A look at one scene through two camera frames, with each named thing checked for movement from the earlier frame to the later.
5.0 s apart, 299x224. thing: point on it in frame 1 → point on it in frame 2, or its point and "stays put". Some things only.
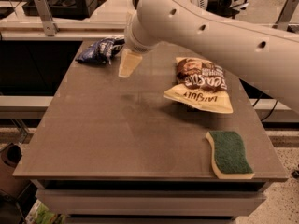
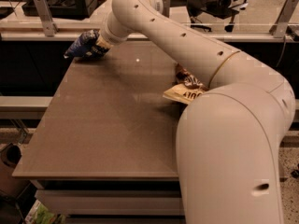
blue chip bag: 102,51 → 86,47
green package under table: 40,214 stays put
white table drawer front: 148,203 stays put
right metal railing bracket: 286,13 stays put
